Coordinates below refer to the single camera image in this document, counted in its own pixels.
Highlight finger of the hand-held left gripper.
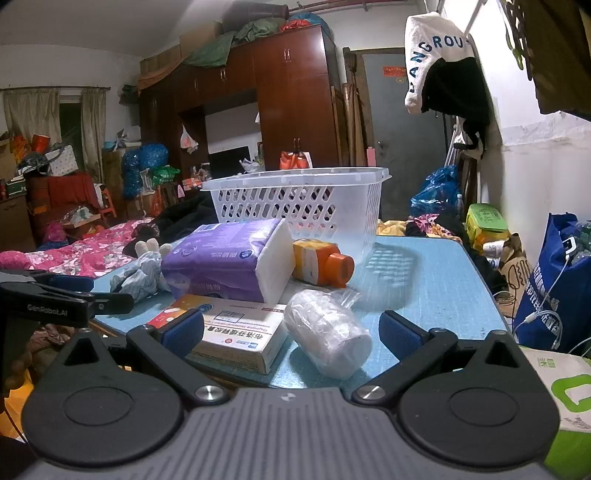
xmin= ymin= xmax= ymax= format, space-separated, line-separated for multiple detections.
xmin=85 ymin=293 xmax=136 ymax=318
xmin=30 ymin=272 xmax=96 ymax=294

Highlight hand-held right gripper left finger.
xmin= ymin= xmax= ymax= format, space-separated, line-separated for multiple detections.
xmin=53 ymin=308 xmax=230 ymax=409

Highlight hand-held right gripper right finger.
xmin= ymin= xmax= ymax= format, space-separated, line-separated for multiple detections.
xmin=352 ymin=310 xmax=525 ymax=409

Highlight white orange medicine box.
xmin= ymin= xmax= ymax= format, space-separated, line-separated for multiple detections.
xmin=152 ymin=295 xmax=289 ymax=376

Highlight stack of plastic cups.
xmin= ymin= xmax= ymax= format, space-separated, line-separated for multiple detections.
xmin=284 ymin=288 xmax=374 ymax=380

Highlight white plastic basket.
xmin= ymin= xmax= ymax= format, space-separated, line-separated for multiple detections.
xmin=201 ymin=167 xmax=391 ymax=278

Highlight pink floral blanket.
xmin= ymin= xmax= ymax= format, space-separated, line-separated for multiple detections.
xmin=0 ymin=219 xmax=167 ymax=278

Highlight grey stuffed toy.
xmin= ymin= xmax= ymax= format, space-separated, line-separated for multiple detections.
xmin=110 ymin=237 xmax=172 ymax=294

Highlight purple tissue pack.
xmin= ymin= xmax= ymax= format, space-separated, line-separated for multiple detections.
xmin=161 ymin=217 xmax=296 ymax=304

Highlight orange pill bottle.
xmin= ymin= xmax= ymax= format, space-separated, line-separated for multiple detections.
xmin=292 ymin=239 xmax=355 ymax=288

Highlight red draped cloth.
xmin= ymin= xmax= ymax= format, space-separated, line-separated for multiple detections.
xmin=28 ymin=173 xmax=100 ymax=213

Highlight yellow blanket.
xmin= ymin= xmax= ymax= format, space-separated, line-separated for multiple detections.
xmin=376 ymin=219 xmax=416 ymax=237

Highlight colourful patterned cloth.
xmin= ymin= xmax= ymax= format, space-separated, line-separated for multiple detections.
xmin=406 ymin=215 xmax=462 ymax=238

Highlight black jacket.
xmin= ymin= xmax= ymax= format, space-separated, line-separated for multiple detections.
xmin=148 ymin=194 xmax=222 ymax=241

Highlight brown paper bag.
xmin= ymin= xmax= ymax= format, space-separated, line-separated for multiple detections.
xmin=501 ymin=233 xmax=536 ymax=296

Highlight green plastic box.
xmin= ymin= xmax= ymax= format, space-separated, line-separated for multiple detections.
xmin=464 ymin=203 xmax=511 ymax=245

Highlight pile of blue plastic bags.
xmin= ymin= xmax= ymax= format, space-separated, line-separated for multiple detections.
xmin=122 ymin=143 xmax=169 ymax=199

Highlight blue tote bag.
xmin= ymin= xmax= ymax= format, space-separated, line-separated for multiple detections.
xmin=512 ymin=212 xmax=591 ymax=356

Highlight blue plastic bag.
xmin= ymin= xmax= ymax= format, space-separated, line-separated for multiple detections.
xmin=410 ymin=165 xmax=462 ymax=215

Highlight beige curtain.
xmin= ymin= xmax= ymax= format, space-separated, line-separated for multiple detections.
xmin=2 ymin=88 xmax=61 ymax=144
xmin=81 ymin=88 xmax=107 ymax=181

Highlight black television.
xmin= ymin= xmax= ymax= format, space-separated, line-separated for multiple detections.
xmin=208 ymin=145 xmax=252 ymax=178

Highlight white green paper bag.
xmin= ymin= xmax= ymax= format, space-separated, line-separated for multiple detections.
xmin=519 ymin=346 xmax=591 ymax=472

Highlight white hanging plastic bag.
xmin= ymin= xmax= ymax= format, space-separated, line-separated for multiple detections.
xmin=180 ymin=124 xmax=199 ymax=155

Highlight orange white hanging bag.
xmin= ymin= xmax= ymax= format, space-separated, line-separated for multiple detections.
xmin=279 ymin=150 xmax=315 ymax=171

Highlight grey door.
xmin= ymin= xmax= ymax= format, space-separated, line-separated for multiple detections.
xmin=360 ymin=46 xmax=451 ymax=208

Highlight white folded drying rack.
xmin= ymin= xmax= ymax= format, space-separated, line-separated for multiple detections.
xmin=448 ymin=115 xmax=468 ymax=155

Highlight leaning wooden boards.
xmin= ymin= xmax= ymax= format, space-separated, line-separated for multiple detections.
xmin=342 ymin=46 xmax=370 ymax=167

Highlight black hanging garment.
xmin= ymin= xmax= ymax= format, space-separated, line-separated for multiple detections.
xmin=422 ymin=58 xmax=492 ymax=144

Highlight brown wooden wardrobe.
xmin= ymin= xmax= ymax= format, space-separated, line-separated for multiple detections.
xmin=139 ymin=23 xmax=342 ymax=195

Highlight white lettered hoodie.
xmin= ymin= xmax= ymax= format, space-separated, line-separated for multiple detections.
xmin=404 ymin=13 xmax=476 ymax=116

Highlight green cloth bundle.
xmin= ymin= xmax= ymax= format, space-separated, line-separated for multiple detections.
xmin=185 ymin=18 xmax=287 ymax=68

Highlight olive hanging bag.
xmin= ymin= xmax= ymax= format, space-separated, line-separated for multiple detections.
xmin=503 ymin=0 xmax=591 ymax=121

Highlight red ceiling pipe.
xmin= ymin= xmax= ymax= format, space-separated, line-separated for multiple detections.
xmin=286 ymin=0 xmax=416 ymax=12

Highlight metal clothes rail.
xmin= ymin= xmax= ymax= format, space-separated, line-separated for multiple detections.
xmin=464 ymin=0 xmax=490 ymax=34

